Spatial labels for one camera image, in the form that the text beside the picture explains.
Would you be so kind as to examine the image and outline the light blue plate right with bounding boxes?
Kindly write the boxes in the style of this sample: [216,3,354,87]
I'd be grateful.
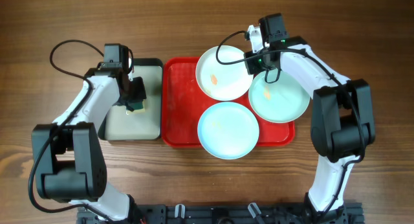
[248,70,310,123]

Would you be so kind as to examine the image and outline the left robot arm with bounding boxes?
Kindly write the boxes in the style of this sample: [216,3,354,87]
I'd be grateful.
[28,66,146,223]

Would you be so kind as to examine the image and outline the green yellow sponge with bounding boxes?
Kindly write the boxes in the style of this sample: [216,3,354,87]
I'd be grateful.
[125,100,146,115]

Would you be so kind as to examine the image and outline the light blue plate front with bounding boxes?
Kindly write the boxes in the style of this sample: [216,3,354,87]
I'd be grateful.
[197,102,259,160]

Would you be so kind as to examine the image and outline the light blue plate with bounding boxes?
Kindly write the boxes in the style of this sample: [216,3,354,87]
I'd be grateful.
[197,102,259,160]
[248,70,310,123]

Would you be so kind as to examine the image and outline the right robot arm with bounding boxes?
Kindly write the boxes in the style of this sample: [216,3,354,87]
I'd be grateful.
[245,36,375,223]

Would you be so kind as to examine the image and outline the white round plate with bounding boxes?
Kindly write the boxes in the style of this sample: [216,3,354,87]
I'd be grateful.
[195,46,254,101]

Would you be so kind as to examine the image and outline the black water tray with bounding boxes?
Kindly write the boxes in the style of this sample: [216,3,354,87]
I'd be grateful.
[98,58,163,141]

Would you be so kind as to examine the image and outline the red plastic tray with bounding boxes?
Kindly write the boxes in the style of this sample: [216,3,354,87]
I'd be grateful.
[160,57,296,149]

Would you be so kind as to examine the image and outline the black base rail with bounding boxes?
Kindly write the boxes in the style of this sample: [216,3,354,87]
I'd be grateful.
[76,203,365,224]

